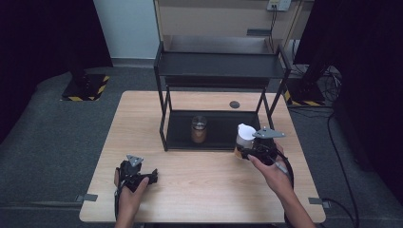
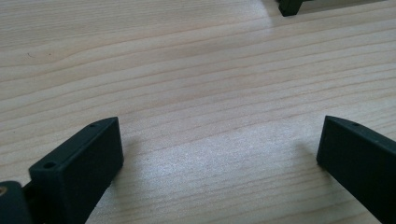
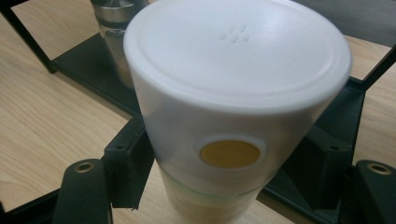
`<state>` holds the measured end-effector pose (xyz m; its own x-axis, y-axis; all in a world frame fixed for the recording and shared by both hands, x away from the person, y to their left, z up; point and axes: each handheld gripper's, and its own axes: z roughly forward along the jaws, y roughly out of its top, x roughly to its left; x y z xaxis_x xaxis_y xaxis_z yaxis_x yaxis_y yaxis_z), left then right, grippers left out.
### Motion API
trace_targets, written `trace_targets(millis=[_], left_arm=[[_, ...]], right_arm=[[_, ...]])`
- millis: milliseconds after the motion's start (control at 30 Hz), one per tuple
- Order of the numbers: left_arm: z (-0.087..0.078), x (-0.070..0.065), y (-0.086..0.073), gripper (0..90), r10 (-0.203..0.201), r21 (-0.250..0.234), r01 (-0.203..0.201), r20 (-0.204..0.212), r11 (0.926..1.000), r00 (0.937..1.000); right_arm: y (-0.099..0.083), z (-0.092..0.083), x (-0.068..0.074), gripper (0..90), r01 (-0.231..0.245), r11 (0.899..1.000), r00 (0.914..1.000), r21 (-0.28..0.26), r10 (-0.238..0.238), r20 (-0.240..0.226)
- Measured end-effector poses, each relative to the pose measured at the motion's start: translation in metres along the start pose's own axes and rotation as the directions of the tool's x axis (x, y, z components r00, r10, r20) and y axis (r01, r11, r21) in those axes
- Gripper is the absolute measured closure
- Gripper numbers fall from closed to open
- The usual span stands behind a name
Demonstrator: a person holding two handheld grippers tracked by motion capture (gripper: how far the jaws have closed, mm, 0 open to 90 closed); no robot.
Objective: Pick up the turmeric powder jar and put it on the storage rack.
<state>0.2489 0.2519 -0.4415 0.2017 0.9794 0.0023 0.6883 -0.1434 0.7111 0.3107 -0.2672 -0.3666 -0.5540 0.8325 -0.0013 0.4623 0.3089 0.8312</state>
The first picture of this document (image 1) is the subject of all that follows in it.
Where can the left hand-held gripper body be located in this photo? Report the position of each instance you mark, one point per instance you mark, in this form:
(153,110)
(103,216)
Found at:
(131,175)

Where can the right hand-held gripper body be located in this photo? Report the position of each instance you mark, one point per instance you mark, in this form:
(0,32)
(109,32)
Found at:
(266,148)

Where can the spice jar with white lid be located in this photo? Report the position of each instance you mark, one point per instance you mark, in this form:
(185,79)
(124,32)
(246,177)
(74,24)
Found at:
(245,136)

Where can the glass jar with silver lid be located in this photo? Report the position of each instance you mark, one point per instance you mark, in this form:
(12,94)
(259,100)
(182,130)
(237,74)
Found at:
(199,129)

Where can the black metal shelf rack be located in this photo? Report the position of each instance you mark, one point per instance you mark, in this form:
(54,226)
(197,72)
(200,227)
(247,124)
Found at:
(214,72)

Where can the person's left hand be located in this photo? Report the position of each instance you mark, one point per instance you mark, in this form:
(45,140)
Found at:
(131,199)

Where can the person's right hand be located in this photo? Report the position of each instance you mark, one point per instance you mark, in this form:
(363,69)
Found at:
(274,177)

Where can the grey round table grommet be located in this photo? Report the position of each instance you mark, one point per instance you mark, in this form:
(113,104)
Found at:
(234,104)

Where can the black stand with striped base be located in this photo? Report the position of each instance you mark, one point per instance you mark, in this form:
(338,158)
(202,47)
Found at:
(304,91)
(85,87)

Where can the grey flat bar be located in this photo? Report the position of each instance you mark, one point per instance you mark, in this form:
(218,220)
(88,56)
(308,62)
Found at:
(259,32)

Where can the black curtain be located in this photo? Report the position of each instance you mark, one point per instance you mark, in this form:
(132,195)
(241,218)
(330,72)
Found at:
(370,79)
(38,47)

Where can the grey table edge bracket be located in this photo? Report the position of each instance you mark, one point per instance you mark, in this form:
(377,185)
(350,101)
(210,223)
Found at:
(318,202)
(86,197)

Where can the white wall power outlet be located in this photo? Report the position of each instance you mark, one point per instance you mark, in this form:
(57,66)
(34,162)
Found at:
(278,4)

